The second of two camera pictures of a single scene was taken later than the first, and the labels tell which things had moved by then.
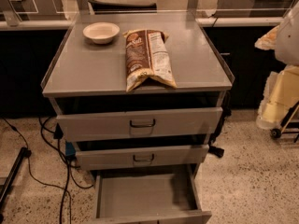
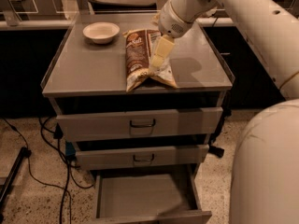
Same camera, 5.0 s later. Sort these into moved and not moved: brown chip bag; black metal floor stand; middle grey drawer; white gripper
Moved: white gripper
Not moved: middle grey drawer; brown chip bag; black metal floor stand
